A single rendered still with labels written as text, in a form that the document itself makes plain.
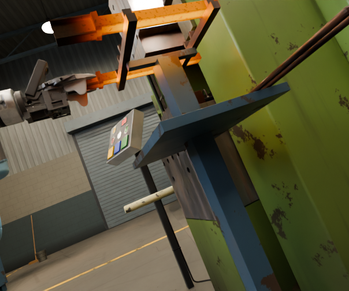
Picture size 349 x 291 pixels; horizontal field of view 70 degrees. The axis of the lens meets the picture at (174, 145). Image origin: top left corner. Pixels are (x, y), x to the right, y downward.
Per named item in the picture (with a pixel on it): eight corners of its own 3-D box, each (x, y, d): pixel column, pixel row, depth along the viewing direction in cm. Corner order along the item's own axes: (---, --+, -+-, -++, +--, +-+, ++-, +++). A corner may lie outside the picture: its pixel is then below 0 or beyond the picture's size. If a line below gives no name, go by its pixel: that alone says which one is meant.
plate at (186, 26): (192, 26, 97) (175, -10, 99) (185, 41, 105) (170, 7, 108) (197, 26, 98) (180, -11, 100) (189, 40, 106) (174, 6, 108)
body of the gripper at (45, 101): (73, 114, 74) (29, 126, 70) (64, 89, 75) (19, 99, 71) (70, 104, 67) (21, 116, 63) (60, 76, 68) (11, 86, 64)
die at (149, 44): (145, 53, 118) (138, 36, 119) (140, 74, 137) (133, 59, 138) (218, 37, 132) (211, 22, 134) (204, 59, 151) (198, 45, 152)
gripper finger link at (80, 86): (101, 90, 71) (70, 102, 70) (95, 72, 71) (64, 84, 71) (98, 86, 67) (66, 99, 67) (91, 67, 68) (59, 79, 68)
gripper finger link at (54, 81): (81, 84, 71) (52, 95, 71) (78, 78, 71) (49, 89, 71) (74, 77, 66) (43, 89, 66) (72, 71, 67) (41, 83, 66)
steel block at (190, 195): (216, 220, 92) (170, 112, 98) (185, 217, 128) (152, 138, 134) (320, 167, 111) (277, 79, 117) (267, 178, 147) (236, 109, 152)
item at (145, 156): (164, 131, 43) (159, 121, 43) (134, 169, 80) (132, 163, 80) (290, 89, 53) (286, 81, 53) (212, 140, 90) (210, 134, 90)
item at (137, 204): (126, 215, 138) (123, 205, 139) (126, 214, 143) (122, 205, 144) (195, 185, 153) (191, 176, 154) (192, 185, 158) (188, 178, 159)
